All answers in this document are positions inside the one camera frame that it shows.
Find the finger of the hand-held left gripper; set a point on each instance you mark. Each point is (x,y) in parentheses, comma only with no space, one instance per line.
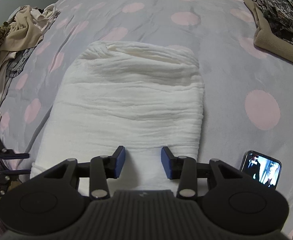
(14,155)
(14,173)

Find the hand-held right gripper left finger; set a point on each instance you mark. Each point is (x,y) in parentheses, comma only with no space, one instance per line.
(119,162)

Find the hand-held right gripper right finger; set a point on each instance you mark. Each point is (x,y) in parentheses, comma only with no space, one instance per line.
(167,163)

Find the white textured cloth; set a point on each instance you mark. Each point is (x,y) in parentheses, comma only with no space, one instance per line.
(131,100)

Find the blue plaid garment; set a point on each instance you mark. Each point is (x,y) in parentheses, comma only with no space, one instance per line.
(19,62)

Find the smartphone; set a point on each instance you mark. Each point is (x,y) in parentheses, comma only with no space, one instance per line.
(261,171)

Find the pink dotted bed sheet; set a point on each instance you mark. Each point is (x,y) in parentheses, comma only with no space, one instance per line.
(224,80)

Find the beige garment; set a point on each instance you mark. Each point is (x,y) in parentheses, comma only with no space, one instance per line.
(21,30)

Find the olive fleece cloth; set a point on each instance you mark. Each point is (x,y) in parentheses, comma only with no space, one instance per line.
(274,47)

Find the dark floral pants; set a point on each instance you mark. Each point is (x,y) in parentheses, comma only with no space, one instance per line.
(281,12)

